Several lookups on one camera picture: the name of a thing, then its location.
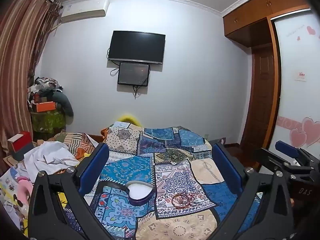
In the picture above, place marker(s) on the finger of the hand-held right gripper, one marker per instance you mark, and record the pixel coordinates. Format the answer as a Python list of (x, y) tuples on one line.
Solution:
[(287, 148), (265, 156)]

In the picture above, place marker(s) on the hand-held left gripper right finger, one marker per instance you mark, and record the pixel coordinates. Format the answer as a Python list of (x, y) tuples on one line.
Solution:
[(226, 165)]

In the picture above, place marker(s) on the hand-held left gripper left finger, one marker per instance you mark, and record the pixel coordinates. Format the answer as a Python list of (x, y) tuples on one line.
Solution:
[(97, 165)]

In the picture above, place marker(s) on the heart-shaped jewelry box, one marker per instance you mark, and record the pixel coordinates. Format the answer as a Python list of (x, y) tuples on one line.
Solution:
[(138, 191)]

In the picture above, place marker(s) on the striped orange quilt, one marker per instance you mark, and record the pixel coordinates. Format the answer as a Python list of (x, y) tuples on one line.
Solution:
[(77, 140)]

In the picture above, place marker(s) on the white crumpled cloth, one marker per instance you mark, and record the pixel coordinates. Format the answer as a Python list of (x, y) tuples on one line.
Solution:
[(50, 156)]

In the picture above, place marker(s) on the patchwork patterned blanket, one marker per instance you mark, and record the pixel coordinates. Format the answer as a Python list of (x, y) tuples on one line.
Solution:
[(175, 177)]

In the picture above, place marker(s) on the yellow plush item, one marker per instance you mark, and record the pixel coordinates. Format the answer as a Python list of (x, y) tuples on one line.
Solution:
[(128, 118)]

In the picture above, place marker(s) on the brown wooden room door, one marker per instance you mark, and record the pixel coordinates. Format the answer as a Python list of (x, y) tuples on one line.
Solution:
[(261, 92)]

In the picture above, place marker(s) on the green patterned cloth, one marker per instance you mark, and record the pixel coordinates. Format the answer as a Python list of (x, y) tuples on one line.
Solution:
[(47, 121)]

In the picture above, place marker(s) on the red white paper sticker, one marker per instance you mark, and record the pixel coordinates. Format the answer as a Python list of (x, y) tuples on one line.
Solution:
[(300, 76)]

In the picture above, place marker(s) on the pink plush toy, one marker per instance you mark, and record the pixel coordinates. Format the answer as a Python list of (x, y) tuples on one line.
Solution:
[(25, 187)]

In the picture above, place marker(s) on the orange box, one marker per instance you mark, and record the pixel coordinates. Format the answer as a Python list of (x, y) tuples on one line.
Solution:
[(45, 106)]

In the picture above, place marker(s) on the red and white box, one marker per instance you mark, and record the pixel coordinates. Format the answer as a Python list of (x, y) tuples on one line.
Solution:
[(21, 145)]

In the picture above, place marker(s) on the cartoon printed bag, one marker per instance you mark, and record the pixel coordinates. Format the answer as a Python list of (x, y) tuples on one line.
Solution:
[(10, 192)]

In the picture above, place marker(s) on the white heart-print sliding door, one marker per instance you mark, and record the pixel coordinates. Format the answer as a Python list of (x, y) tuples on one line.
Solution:
[(297, 55)]

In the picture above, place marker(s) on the pile of clothes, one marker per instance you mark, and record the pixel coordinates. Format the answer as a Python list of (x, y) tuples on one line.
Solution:
[(46, 85)]

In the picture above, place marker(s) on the striped pink brown curtain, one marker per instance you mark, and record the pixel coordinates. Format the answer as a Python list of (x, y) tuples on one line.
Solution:
[(17, 67)]

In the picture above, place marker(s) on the wooden wardrobe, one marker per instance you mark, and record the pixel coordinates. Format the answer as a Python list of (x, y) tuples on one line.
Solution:
[(250, 12)]

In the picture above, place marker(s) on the white air conditioner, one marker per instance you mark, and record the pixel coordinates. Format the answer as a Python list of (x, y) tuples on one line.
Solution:
[(83, 10)]

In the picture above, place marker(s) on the small black wall screen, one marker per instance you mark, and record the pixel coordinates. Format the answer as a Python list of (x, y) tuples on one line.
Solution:
[(133, 73)]

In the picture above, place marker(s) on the black wall television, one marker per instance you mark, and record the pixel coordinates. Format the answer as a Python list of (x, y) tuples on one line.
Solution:
[(136, 46)]

